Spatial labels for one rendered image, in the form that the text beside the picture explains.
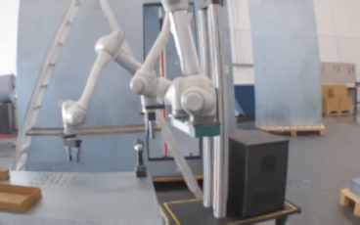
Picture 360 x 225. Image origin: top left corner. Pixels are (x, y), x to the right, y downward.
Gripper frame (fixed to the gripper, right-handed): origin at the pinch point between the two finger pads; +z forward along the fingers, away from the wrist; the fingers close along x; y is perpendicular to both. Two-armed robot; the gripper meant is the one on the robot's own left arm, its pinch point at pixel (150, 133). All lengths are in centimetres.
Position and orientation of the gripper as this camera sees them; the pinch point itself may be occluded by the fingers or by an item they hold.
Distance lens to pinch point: 242.6
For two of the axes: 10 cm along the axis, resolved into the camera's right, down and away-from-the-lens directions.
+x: 2.0, 0.8, -9.8
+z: 0.4, 10.0, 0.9
